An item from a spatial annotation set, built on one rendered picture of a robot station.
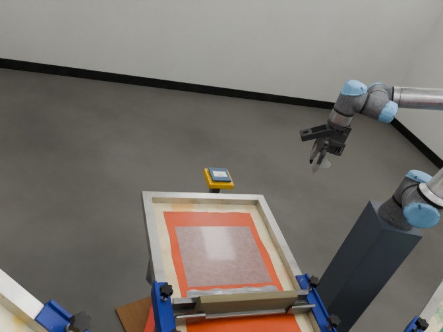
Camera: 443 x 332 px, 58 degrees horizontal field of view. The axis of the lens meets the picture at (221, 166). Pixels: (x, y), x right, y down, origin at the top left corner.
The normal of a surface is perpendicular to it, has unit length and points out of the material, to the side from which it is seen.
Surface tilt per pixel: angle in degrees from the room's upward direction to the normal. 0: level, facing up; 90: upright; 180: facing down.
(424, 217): 98
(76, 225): 0
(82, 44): 90
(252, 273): 0
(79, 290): 0
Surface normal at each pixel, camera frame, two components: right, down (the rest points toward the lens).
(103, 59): 0.25, 0.61
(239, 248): 0.26, -0.79
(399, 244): 0.00, 0.58
